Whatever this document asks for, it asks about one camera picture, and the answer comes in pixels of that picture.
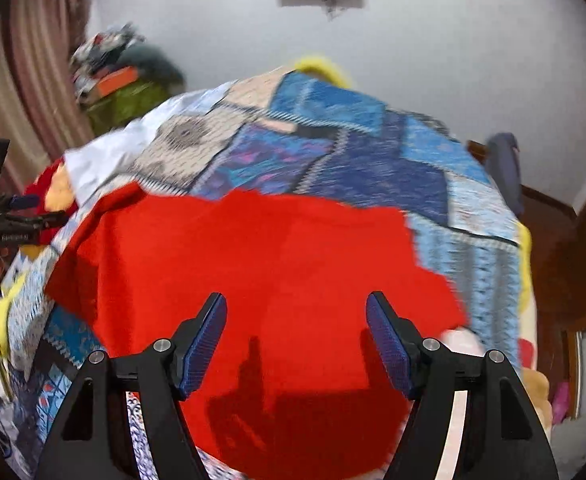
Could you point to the pink item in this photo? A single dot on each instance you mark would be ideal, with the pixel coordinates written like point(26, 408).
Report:
point(560, 402)

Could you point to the red and orange plush blanket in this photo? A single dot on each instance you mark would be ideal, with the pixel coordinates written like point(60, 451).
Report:
point(43, 185)

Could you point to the striped curtain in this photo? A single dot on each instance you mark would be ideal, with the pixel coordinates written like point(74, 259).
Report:
point(33, 60)

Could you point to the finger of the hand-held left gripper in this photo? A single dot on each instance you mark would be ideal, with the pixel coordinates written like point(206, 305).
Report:
point(38, 219)

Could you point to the wooden bed frame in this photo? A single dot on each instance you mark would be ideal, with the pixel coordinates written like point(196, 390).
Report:
point(548, 260)

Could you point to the blue patchwork blanket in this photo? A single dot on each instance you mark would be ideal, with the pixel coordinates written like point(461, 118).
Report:
point(363, 150)

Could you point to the red garment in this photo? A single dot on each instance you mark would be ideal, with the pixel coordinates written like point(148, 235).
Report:
point(283, 260)

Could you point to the dark green cloth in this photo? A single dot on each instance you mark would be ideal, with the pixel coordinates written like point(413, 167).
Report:
point(158, 62)

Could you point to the grey-blue cloth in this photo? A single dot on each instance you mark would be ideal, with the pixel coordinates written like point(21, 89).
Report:
point(505, 170)

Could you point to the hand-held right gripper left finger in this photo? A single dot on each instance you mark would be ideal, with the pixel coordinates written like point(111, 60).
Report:
point(205, 340)

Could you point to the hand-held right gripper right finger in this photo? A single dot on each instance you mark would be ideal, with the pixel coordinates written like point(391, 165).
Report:
point(390, 345)

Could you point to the white cloth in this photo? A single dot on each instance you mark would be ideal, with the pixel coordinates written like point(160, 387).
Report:
point(108, 160)

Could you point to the pile of printed clothes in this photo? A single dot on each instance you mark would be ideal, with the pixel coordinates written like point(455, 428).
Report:
point(100, 50)

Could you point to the olive green cloth bundle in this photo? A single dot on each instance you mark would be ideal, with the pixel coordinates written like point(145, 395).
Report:
point(123, 105)

